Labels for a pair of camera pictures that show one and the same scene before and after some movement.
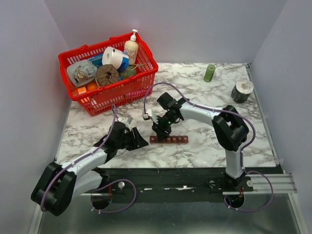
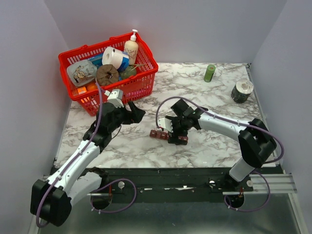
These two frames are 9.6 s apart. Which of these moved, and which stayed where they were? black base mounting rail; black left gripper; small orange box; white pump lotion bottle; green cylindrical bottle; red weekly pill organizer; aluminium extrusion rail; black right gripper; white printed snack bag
Moved: red weekly pill organizer; black left gripper; black right gripper
Stayed: black base mounting rail; white pump lotion bottle; green cylindrical bottle; aluminium extrusion rail; small orange box; white printed snack bag
